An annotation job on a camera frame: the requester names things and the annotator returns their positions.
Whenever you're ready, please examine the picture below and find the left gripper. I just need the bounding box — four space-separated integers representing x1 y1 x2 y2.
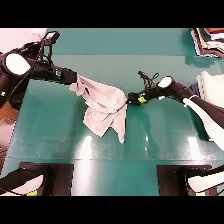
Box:
45 65 78 86

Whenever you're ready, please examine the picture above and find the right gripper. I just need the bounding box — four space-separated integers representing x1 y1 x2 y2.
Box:
127 90 155 106

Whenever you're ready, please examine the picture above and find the pale pink shirt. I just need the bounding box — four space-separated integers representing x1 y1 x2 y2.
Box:
69 75 129 144

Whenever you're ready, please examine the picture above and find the white garment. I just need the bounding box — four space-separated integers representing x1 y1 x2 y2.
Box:
195 70 224 108

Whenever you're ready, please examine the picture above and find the heap of clothes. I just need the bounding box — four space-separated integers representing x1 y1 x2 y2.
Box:
190 27 224 59

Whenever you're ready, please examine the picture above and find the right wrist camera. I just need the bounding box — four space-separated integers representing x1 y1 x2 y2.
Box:
137 70 160 90

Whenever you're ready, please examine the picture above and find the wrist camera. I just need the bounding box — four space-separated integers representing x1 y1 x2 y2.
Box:
41 30 61 62
137 70 160 90

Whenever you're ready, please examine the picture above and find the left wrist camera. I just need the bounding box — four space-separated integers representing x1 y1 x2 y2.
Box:
41 30 61 62

